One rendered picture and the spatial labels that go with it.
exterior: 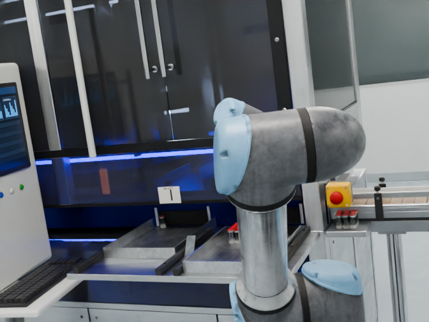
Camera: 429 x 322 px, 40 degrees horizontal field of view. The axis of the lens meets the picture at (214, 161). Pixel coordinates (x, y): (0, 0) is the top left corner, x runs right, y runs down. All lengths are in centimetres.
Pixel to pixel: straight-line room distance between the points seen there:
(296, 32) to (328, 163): 102
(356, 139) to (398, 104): 555
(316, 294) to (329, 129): 42
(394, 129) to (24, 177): 484
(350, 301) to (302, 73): 86
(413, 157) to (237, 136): 571
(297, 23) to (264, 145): 103
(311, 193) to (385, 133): 463
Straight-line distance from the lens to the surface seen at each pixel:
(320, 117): 87
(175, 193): 206
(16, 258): 217
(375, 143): 653
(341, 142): 87
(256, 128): 86
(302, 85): 185
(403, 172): 654
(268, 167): 85
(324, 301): 118
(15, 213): 216
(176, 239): 201
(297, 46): 185
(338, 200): 185
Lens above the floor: 144
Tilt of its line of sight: 9 degrees down
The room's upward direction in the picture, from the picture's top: 7 degrees counter-clockwise
